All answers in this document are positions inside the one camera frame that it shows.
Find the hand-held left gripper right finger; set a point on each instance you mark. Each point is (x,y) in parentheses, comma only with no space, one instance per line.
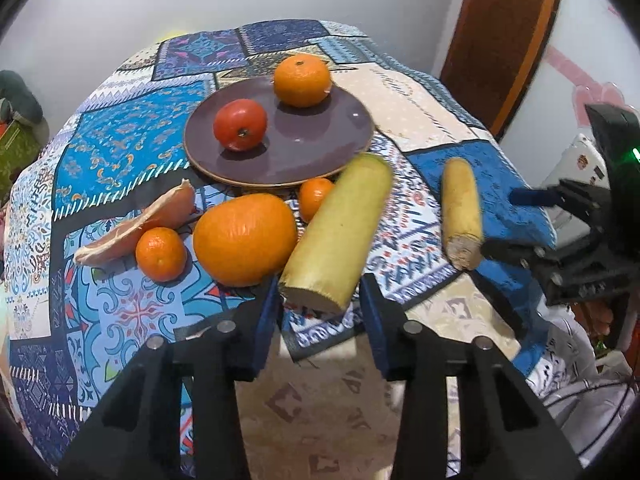
(375,320)

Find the person's right hand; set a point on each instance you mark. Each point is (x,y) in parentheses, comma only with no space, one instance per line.
(597,322)

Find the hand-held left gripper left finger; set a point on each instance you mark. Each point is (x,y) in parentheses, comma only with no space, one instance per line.
(267,320)

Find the pink wall sticker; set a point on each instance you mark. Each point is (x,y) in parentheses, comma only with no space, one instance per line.
(595,92)

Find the dark purple plate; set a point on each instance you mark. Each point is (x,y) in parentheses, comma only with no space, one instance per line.
(310,140)

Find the peeled pomelo segment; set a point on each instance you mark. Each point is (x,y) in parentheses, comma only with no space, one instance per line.
(115,240)

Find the brown wooden door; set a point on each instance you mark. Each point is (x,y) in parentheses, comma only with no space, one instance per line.
(500,35)

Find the white patterned cloth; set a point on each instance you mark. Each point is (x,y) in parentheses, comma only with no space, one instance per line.
(570,370)

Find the medium orange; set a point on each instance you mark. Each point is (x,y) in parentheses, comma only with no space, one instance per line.
(302,80)

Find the white device with stickers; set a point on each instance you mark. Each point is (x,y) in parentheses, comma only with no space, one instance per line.
(580,160)

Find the thick sugarcane piece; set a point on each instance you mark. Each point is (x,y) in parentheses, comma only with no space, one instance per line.
(340,230)

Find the patchwork printed tablecloth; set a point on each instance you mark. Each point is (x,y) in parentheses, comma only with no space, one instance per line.
(125,135)

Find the grey-green cushion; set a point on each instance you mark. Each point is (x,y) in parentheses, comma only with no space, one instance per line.
(17,95)

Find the green bag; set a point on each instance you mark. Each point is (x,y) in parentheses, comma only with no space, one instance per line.
(17,155)

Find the large orange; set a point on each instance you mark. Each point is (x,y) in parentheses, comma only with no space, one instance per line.
(245,240)

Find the small mandarin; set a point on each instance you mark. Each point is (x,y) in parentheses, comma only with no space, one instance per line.
(315,200)
(161,255)

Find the red tomato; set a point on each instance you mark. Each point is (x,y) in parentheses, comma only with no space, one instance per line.
(240,125)

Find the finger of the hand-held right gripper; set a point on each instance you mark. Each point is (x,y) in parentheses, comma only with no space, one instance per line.
(532,196)
(505,251)

